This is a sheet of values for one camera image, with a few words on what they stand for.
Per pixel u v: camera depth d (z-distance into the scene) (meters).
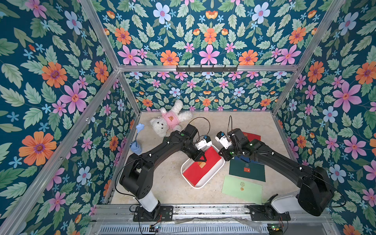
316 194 0.41
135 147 0.90
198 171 0.79
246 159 0.72
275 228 0.71
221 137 0.73
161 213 0.73
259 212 0.72
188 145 0.77
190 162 0.81
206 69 0.93
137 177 0.45
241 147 0.62
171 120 1.04
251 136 1.05
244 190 0.82
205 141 0.75
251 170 0.88
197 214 0.75
